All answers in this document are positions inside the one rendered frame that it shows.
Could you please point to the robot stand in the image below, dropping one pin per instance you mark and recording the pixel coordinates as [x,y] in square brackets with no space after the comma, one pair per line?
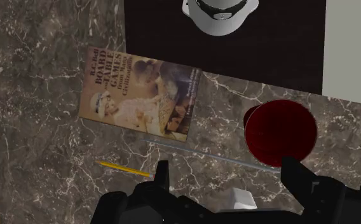
[261,52]

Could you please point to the yellow pencil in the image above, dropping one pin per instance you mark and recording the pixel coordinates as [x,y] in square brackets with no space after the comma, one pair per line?
[123,168]

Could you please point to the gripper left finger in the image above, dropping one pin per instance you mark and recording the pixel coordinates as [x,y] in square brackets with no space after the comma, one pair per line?
[149,198]

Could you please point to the thin grey rod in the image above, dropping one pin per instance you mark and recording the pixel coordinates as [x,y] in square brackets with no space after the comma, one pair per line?
[211,155]

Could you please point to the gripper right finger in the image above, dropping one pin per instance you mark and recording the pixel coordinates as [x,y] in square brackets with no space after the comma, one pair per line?
[326,195]

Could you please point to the dark red cup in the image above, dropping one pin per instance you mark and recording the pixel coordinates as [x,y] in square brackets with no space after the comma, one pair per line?
[279,131]

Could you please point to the beige illustrated book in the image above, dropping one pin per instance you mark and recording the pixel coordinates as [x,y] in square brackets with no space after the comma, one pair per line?
[140,93]

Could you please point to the small white block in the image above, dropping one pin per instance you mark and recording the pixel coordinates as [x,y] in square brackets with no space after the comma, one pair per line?
[242,198]

